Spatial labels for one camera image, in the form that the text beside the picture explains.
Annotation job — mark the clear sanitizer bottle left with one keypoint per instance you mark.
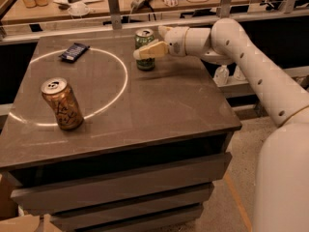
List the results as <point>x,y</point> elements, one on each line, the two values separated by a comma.
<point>221,75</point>

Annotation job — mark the clear sanitizer bottle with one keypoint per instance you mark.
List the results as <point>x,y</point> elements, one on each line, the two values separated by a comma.
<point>221,75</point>
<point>238,74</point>

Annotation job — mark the wooden background desk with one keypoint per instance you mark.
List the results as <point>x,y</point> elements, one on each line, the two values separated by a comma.
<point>19,14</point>

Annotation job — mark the metal railing post right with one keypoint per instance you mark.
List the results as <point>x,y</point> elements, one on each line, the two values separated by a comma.
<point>224,8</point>

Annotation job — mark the green soda can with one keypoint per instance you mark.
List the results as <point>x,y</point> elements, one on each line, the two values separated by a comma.
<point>143,37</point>

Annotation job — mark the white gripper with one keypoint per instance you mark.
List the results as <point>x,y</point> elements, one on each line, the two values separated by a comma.
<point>176,41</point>

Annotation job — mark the metal railing post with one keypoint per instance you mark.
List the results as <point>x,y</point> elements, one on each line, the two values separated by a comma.
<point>115,14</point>
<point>224,8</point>

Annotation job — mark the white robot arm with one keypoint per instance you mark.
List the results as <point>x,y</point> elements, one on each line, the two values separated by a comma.
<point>281,201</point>

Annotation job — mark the clear sanitizer bottle right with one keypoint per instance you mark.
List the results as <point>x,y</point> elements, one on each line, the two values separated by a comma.
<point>238,74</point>

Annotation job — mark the grey drawer cabinet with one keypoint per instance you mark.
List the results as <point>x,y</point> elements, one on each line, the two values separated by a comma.
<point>147,153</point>

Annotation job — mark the metal railing post left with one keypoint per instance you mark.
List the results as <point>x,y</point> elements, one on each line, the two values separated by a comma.
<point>115,14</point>

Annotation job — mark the orange soda can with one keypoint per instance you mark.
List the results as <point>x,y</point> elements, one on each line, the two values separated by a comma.
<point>59,95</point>

